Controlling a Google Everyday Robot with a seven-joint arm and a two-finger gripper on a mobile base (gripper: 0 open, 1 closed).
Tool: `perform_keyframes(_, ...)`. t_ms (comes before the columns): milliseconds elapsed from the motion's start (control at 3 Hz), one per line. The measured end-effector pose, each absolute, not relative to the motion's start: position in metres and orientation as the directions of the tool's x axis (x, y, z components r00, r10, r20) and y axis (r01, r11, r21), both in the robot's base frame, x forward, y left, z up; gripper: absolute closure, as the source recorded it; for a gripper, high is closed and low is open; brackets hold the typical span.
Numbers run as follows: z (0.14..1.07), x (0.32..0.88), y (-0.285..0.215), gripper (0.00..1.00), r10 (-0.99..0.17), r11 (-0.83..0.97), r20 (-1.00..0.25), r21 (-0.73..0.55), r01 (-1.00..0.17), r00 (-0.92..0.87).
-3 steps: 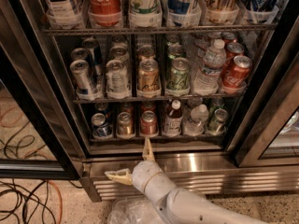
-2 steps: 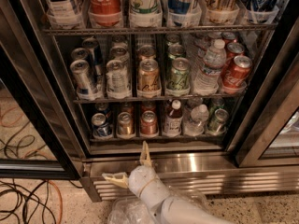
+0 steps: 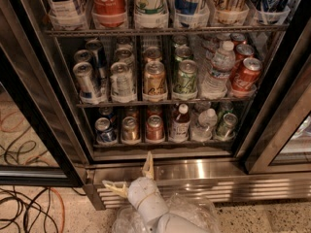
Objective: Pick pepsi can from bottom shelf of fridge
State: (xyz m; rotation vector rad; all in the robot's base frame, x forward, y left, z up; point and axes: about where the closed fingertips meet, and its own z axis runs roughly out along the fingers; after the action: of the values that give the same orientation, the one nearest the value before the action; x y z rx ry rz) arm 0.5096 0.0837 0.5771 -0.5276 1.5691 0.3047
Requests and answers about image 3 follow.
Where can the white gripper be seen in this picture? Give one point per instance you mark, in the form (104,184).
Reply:
(140,190)

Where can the blue pepsi can front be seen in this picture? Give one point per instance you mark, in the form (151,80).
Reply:
(105,133)

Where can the blue pepsi can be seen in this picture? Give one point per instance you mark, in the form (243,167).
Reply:
(108,112)
(105,133)

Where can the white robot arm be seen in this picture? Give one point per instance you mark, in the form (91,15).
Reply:
(152,208)

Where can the gold can bottom shelf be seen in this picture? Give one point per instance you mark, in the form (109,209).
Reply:
(130,130)

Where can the gold can shelf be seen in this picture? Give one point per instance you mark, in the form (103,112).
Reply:
(130,130)
(231,12)
(154,83)

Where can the red can bottom shelf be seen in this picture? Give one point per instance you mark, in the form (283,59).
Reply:
(154,129)

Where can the blue pepsi can behind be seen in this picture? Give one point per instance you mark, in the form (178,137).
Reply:
(108,112)

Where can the stainless fridge base grille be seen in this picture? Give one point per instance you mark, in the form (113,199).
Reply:
(219,180)

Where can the clear water bottle bottom shelf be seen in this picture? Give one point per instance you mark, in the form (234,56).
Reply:
(202,125)

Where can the clear water bottle shelf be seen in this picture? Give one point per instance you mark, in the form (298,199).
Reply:
(202,125)
(219,69)

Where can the white can middle shelf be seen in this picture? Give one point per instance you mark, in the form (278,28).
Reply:
(122,83)

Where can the left glass fridge door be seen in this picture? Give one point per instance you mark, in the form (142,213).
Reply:
(34,73)

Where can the glass fridge door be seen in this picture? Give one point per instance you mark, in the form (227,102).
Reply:
(282,147)
(34,73)

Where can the gold can middle shelf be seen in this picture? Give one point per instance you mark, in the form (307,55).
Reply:
(154,83)

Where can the green can bottom shelf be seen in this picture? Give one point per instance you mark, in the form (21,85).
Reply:
(226,127)

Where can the green can shelf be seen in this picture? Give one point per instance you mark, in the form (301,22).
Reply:
(226,127)
(185,83)

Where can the green can middle shelf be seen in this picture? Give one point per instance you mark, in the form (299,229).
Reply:
(185,83)

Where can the silver blue can middle shelf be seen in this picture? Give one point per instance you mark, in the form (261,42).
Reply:
(89,85)

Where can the clear water bottle middle shelf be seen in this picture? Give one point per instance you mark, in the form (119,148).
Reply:
(219,69)

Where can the dark blue can middle shelf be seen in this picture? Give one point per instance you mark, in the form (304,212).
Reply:
(100,62)

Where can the dark blue can shelf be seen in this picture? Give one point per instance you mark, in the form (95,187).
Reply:
(100,62)
(269,11)

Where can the right glass fridge door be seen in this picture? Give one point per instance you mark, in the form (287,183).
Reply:
(282,147)

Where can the red coca-cola can front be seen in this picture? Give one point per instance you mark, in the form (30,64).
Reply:
(245,77)

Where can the red coca-cola can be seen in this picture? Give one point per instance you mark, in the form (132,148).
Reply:
(245,77)
(242,51)

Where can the green white bottle top shelf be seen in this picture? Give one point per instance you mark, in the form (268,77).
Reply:
(150,14)

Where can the blue bottle top shelf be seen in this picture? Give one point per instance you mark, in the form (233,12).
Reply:
(190,13)

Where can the red coca-cola bottle top shelf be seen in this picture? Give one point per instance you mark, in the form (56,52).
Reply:
(108,11)

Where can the white tea carton top shelf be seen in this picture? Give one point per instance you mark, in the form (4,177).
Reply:
(67,14)

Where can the gold can top shelf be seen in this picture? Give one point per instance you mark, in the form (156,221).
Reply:
(231,12)

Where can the dark blue can top shelf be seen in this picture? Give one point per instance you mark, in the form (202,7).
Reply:
(269,11)

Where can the clear plastic bag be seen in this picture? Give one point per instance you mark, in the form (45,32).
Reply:
(197,211)

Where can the brown drink bottle white cap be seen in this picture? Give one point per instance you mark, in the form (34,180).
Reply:
(180,124)

